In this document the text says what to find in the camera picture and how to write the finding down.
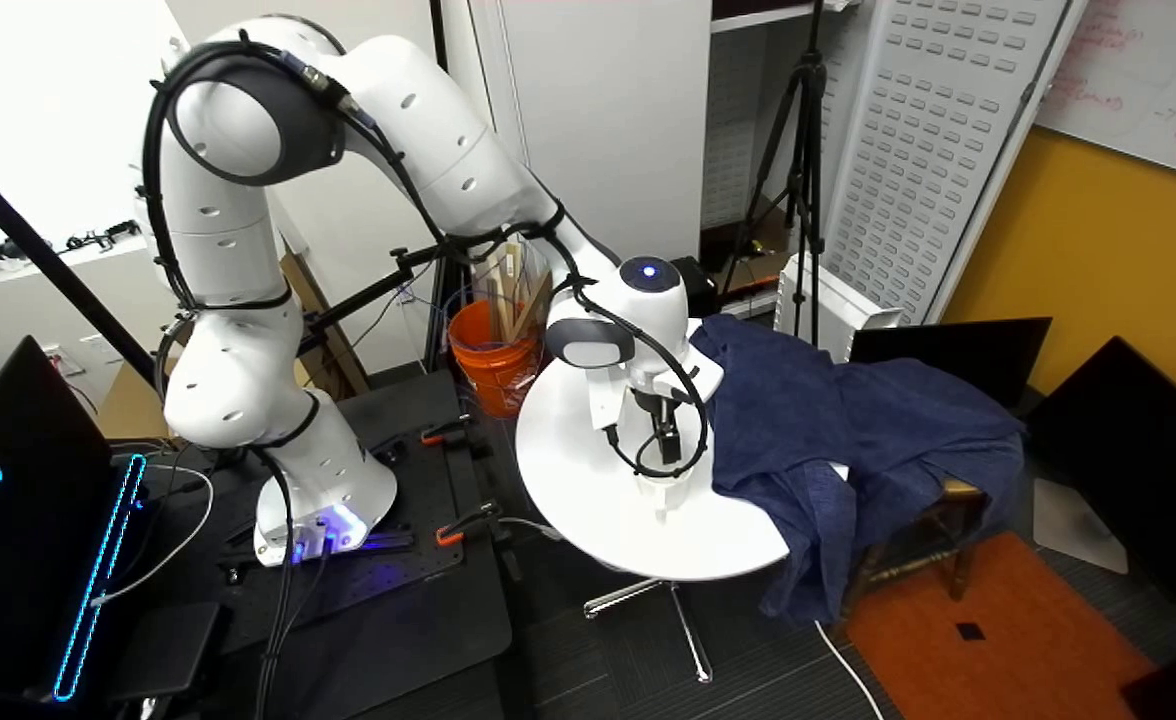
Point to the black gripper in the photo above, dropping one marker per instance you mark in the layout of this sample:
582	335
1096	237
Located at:
656	407

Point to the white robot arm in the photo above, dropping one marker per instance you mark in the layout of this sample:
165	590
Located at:
231	386

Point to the orange bucket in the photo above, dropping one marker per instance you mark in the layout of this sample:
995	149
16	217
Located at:
492	366

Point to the dark blue cloth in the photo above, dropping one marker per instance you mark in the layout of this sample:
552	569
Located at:
852	427

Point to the wooden sticks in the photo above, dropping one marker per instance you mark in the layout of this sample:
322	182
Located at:
518	284

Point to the wooden stool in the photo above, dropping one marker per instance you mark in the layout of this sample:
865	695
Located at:
953	513

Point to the black flat board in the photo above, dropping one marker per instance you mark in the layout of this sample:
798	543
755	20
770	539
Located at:
962	352

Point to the black robot workbench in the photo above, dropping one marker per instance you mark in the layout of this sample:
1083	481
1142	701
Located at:
390	626

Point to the black mounting rod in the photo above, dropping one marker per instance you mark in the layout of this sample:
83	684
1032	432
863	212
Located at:
375	284

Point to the white cabinet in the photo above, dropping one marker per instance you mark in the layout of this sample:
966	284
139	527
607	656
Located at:
601	120

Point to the black tripod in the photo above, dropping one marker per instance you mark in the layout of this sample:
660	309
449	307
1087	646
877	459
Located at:
808	120

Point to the pale floor sheet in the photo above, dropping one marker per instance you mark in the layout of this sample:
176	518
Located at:
1070	507

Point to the white perforated panel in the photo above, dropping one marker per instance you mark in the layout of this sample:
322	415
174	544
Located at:
934	133

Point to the large black leaning panel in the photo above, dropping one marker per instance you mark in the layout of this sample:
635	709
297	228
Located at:
1135	455

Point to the black diagonal pole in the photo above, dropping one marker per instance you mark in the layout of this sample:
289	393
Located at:
43	260

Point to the white counter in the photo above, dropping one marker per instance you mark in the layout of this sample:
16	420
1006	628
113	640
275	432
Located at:
31	307

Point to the black computer with blue light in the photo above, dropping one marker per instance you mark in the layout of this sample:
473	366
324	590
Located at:
13	534

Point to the metal table pedestal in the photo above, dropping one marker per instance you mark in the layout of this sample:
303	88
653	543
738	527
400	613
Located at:
691	640

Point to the wall whiteboard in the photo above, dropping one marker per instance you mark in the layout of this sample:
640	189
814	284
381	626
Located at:
1148	82

